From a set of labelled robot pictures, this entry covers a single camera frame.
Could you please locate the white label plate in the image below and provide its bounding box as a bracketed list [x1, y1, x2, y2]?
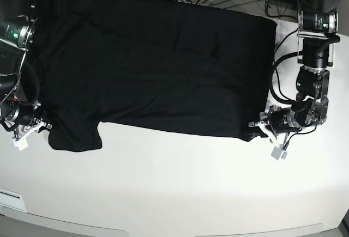
[0, 189, 27, 212]

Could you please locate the black T-shirt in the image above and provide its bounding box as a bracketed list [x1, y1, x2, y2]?
[28, 0, 276, 152]

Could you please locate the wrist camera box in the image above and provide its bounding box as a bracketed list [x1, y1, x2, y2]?
[13, 137, 28, 151]
[271, 147, 287, 160]

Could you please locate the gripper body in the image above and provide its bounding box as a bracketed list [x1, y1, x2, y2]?
[1, 102, 41, 132]
[268, 106, 303, 135]

